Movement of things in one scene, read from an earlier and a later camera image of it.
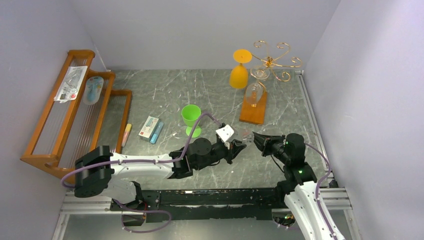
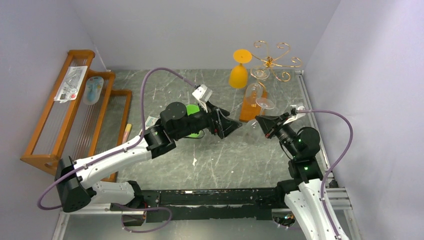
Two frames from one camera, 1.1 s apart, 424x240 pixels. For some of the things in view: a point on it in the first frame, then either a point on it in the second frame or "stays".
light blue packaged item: x=93 y=88 stays
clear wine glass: x=254 y=91 stays
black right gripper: x=268 y=146 to x=276 y=126
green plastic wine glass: x=191 y=113 stays
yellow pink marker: x=126 y=133 stays
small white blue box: x=148 y=128 stays
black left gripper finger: x=237 y=146 to x=227 y=126
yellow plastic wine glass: x=238 y=76 stays
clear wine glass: x=248 y=138 to x=254 y=126
